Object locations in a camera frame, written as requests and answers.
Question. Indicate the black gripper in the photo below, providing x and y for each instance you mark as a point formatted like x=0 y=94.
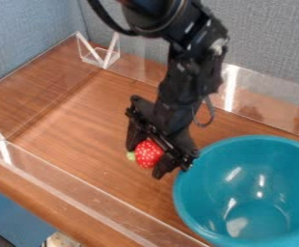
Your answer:
x=163 y=122

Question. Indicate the red toy strawberry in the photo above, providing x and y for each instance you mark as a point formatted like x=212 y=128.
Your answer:
x=145 y=154

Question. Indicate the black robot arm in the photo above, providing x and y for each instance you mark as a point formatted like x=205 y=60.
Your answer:
x=197 y=44

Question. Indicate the blue plastic bowl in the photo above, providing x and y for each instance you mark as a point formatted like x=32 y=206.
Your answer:
x=238 y=197

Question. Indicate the clear acrylic front barrier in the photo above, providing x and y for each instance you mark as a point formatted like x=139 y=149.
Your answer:
x=81 y=209

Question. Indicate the clear acrylic barrier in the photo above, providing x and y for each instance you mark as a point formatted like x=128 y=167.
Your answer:
x=81 y=209
x=251 y=94

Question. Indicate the clear acrylic back barrier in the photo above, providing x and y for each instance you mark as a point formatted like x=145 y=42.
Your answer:
x=251 y=94

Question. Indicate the clear acrylic corner bracket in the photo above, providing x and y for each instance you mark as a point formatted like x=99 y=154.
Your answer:
x=101 y=57

